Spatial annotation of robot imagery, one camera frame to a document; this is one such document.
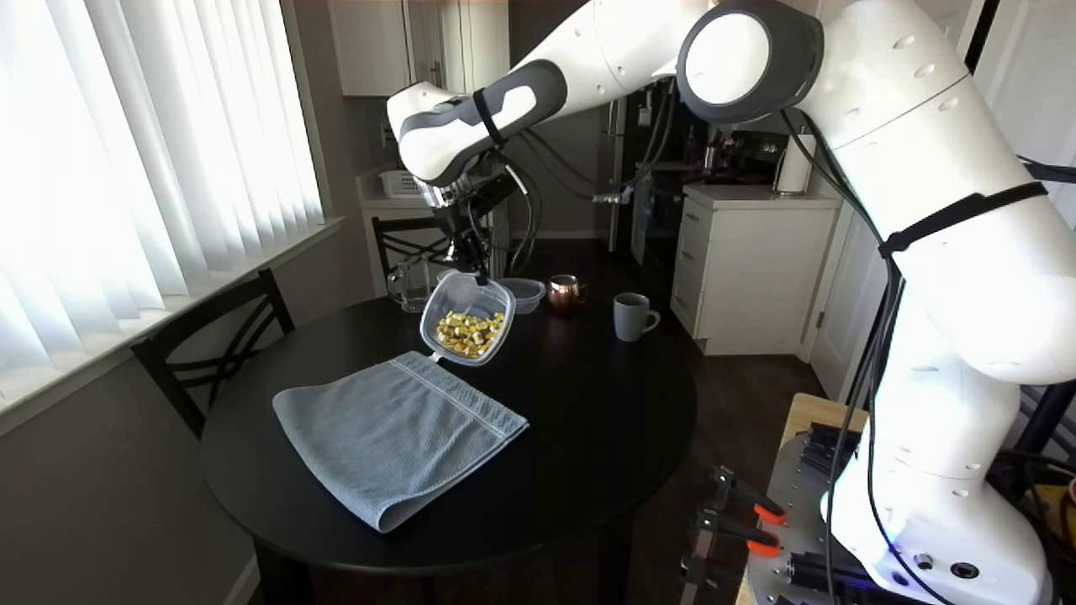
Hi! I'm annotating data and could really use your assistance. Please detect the grey ceramic mug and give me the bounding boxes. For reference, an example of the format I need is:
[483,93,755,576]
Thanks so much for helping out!
[609,288,667,347]

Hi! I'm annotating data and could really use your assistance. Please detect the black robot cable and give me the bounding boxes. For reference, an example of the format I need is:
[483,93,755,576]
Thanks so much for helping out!
[779,105,916,605]

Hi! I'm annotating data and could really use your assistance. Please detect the black wooden chair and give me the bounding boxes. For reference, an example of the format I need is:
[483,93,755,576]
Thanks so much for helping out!
[128,265,298,440]
[366,210,463,299]

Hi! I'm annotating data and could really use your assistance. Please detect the clear plastic container bowl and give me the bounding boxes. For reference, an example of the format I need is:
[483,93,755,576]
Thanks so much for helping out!
[417,265,517,370]

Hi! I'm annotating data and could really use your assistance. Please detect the white paper towel roll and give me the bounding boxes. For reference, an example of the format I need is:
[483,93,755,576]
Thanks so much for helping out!
[778,132,816,201]

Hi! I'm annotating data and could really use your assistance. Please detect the black coffee machine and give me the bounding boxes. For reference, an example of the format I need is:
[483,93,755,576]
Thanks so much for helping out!
[703,126,790,187]

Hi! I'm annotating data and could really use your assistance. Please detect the white vertical window blinds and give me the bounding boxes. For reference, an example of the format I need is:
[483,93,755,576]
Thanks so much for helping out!
[0,0,331,383]

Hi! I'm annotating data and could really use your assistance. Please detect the robot mounting stand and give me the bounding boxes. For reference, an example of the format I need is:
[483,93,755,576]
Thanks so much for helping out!
[733,389,1076,605]

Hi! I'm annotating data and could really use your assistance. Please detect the orange handled black clamp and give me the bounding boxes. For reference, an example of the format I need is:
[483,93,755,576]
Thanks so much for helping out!
[699,459,790,530]
[681,506,785,591]

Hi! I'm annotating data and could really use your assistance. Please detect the clear glass cup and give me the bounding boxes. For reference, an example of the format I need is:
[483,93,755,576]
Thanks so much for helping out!
[384,260,439,319]

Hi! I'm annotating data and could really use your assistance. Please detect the white drawer cabinet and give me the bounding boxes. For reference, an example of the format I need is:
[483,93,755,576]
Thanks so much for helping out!
[669,180,843,361]

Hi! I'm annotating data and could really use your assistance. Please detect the copper mug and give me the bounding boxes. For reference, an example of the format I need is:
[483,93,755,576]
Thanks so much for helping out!
[545,268,589,319]

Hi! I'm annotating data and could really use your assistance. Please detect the blue folded towel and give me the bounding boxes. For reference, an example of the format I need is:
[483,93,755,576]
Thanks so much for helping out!
[268,350,532,538]

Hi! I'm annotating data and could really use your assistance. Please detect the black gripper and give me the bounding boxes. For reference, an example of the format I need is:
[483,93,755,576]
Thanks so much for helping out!
[430,156,521,288]

